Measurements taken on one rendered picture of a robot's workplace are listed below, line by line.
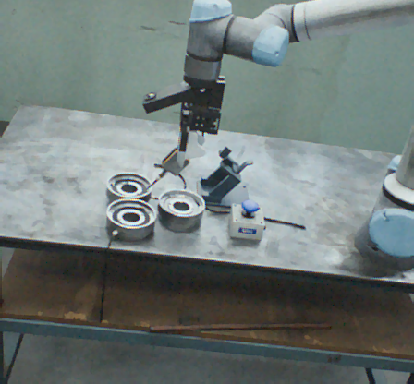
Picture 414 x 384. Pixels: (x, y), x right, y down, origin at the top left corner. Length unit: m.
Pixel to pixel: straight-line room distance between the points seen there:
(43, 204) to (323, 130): 2.00
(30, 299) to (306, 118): 1.93
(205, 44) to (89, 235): 0.46
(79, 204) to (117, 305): 0.28
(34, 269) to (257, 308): 0.57
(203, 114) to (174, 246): 0.29
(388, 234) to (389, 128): 2.02
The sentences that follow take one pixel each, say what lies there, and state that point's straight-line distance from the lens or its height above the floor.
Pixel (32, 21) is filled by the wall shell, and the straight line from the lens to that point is 2.94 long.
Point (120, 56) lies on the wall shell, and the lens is 2.92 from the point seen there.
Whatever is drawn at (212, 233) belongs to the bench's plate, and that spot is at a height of 0.80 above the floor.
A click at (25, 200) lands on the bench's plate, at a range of 1.38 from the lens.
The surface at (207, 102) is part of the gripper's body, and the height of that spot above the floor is 1.08.
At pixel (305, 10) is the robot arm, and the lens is 1.25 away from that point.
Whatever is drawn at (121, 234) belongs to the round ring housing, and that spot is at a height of 0.82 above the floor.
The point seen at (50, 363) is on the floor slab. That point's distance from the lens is 2.09.
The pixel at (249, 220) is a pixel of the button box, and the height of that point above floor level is 0.84.
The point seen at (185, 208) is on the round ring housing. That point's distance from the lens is 1.37.
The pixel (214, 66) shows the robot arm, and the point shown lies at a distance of 1.20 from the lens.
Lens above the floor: 1.59
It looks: 32 degrees down
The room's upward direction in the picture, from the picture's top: 11 degrees clockwise
